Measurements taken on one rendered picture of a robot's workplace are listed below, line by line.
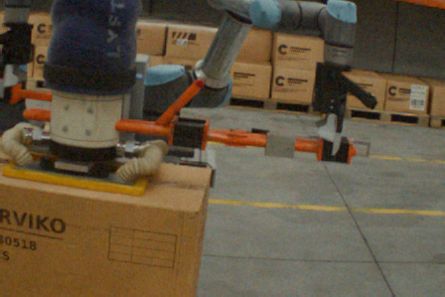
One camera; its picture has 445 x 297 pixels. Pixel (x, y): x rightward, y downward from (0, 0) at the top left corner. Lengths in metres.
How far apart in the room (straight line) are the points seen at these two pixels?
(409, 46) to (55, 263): 9.26
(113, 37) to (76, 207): 0.39
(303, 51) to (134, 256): 7.52
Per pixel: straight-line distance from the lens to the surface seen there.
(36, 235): 1.87
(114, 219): 1.81
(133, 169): 1.86
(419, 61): 10.90
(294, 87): 9.27
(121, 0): 1.86
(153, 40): 9.11
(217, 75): 2.50
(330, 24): 1.88
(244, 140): 1.91
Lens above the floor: 1.61
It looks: 11 degrees down
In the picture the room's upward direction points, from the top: 5 degrees clockwise
